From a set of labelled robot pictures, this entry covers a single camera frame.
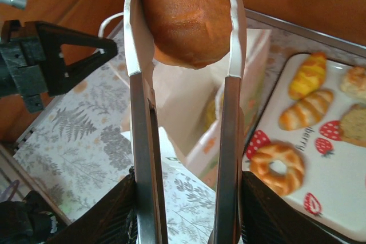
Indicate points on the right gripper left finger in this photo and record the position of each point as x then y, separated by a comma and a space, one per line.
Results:
108, 218

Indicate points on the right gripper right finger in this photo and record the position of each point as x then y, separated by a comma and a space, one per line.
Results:
271, 218

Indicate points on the triangular black finger of the left gripper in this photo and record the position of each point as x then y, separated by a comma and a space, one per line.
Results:
53, 55

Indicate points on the metal tongs white tips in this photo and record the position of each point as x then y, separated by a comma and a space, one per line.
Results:
143, 141

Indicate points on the white paper bag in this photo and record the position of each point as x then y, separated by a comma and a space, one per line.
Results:
177, 98

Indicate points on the brown fake bread loaf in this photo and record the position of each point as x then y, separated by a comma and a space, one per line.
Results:
186, 12

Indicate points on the yellow twisted fake bread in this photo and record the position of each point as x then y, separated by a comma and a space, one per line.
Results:
307, 75

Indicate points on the striped fake croissant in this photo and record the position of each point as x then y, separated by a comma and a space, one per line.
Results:
306, 109

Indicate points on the seeded fake bread slice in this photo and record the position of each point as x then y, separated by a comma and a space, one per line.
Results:
356, 124

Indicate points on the white orange fake scone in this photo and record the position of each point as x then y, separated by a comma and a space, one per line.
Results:
354, 84

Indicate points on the floral print tablecloth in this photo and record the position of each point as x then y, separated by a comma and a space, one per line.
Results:
77, 155

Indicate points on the strawberry print white tray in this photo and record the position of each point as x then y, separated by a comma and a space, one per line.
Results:
337, 184

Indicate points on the black device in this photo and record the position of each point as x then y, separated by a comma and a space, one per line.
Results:
25, 221

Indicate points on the aluminium table edge strip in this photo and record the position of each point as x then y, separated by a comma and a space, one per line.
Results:
314, 34

